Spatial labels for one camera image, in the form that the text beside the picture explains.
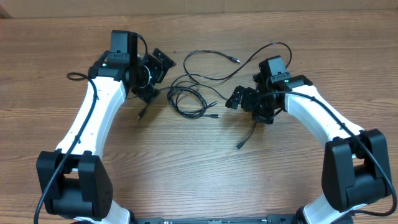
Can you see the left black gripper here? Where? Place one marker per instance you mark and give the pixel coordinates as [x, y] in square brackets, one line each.
[159, 68]

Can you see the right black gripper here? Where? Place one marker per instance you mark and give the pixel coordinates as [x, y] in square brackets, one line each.
[248, 93]

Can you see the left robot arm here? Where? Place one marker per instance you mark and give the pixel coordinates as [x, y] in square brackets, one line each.
[73, 180]

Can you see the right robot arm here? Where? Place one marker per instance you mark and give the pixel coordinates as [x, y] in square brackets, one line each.
[356, 175]

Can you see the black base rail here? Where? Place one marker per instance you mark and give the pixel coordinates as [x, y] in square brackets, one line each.
[224, 220]

